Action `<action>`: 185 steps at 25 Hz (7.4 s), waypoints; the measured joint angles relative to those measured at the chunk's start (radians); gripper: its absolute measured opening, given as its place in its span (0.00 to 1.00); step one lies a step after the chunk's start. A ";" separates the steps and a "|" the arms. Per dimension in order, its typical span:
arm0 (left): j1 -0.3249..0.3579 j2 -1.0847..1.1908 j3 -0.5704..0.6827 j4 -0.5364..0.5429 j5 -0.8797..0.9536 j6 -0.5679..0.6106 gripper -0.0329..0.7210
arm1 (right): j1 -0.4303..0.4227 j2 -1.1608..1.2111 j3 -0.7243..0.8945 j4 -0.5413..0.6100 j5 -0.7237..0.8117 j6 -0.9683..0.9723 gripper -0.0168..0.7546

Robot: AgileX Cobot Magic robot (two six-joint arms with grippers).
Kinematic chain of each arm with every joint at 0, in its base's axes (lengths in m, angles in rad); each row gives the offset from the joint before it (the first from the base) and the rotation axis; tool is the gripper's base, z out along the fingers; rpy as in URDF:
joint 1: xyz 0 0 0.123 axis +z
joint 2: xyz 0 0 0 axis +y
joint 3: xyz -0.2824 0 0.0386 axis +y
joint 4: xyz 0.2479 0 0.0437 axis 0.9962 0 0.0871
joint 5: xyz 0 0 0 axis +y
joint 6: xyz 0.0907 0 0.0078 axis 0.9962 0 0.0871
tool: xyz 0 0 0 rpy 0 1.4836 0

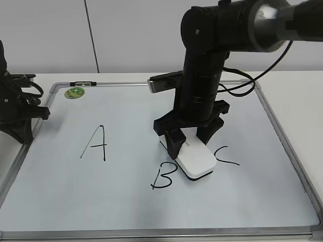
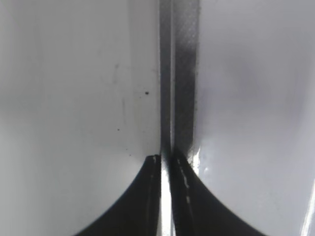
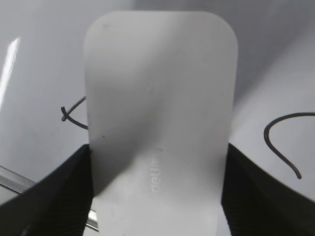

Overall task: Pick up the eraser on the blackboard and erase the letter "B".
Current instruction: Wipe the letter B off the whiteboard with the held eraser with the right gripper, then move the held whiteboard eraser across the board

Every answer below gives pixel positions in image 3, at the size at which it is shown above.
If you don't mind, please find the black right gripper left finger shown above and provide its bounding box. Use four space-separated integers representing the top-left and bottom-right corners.
0 144 94 236

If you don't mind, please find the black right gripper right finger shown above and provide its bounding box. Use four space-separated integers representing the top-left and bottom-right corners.
221 144 315 236

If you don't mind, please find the white board with aluminium frame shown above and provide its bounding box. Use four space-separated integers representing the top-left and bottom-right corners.
0 0 315 202

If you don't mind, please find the white board eraser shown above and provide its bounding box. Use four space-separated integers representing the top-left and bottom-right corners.
83 11 238 236

